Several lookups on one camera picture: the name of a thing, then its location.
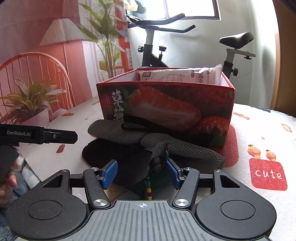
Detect printed white tablecloth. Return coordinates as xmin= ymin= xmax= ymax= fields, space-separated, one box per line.
xmin=0 ymin=95 xmax=296 ymax=241

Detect printed backdrop cloth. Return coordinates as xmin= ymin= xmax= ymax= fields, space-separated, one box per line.
xmin=0 ymin=0 xmax=135 ymax=127

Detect dark framed window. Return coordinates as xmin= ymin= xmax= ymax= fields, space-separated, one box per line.
xmin=162 ymin=0 xmax=221 ymax=22

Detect black fabric pad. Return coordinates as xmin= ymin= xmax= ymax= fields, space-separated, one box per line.
xmin=82 ymin=139 xmax=167 ymax=186

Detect brown wooden panel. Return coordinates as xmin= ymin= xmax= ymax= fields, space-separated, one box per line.
xmin=270 ymin=0 xmax=296 ymax=112

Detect white face mask packet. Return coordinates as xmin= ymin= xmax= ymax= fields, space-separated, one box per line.
xmin=136 ymin=64 xmax=224 ymax=86

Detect black mesh gloves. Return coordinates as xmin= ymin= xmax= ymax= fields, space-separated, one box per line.
xmin=88 ymin=119 xmax=226 ymax=175

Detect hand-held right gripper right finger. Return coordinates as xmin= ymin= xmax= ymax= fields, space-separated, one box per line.
xmin=166 ymin=159 xmax=242 ymax=209

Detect black dotted sock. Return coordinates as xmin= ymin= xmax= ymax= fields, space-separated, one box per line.
xmin=120 ymin=115 xmax=163 ymax=131

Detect black exercise bike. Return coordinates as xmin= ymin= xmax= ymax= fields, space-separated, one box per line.
xmin=126 ymin=13 xmax=256 ymax=80

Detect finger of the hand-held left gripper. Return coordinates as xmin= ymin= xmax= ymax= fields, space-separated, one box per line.
xmin=43 ymin=130 xmax=78 ymax=144

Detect red strawberry print cardboard box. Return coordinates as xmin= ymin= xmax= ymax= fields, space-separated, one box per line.
xmin=96 ymin=67 xmax=236 ymax=149

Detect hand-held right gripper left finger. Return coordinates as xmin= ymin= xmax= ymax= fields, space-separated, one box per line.
xmin=42 ymin=159 xmax=118 ymax=209

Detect white plastic bag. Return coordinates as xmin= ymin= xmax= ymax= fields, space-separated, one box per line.
xmin=124 ymin=0 xmax=139 ymax=11

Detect dark green tasselled pouch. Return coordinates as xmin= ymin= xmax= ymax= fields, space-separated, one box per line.
xmin=134 ymin=158 xmax=179 ymax=201

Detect person's left hand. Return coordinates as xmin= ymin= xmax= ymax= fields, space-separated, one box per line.
xmin=0 ymin=155 xmax=25 ymax=206

